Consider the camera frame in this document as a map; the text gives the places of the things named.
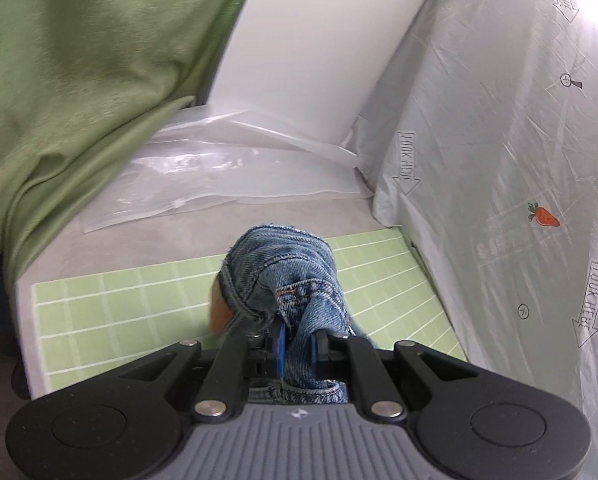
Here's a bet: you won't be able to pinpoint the blue denim jeans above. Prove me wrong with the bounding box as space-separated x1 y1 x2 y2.
218 224 374 406

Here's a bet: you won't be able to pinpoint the green grid mat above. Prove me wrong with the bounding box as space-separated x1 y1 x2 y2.
31 227 467 392

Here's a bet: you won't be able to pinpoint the green cloth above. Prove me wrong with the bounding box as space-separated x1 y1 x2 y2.
0 0 264 281

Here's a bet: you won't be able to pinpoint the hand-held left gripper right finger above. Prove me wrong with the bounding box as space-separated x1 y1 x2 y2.
315 331 500 420

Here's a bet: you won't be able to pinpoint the white carrot print sheet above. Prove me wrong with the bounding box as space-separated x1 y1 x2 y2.
356 0 598 441

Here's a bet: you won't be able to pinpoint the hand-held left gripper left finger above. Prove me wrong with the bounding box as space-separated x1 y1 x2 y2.
86 321 286 422

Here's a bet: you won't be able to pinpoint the white board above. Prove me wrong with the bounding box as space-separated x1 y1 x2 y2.
206 0 440 143

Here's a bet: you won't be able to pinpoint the clear plastic sheet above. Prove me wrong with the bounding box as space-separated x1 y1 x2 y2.
81 105 374 233

